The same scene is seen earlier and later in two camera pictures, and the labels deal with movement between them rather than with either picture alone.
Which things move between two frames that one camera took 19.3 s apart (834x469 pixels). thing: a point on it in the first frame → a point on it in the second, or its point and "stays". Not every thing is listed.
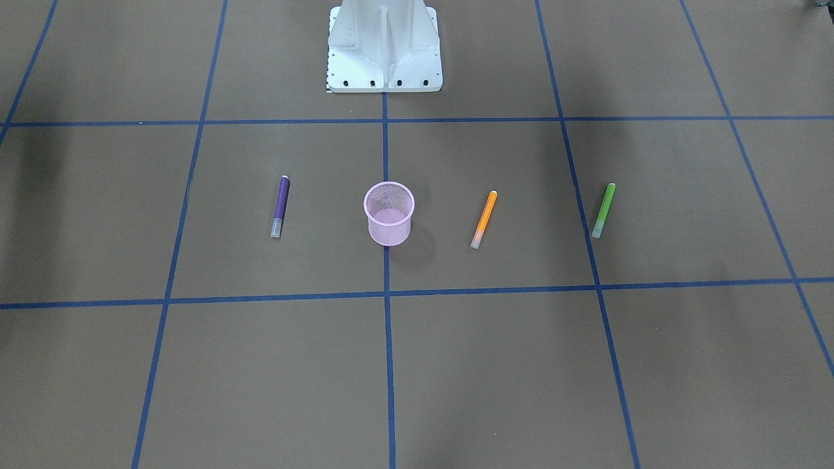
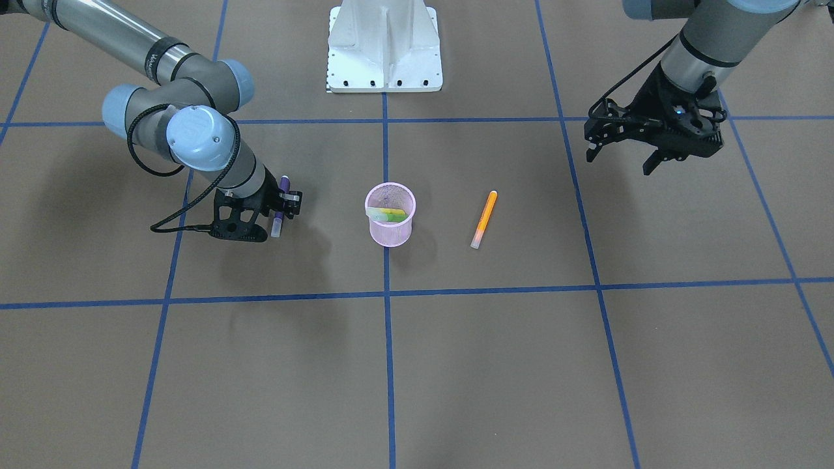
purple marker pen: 281,200 stays
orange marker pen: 489,204 stays
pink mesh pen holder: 389,206 stays
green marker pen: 610,189 → 396,217
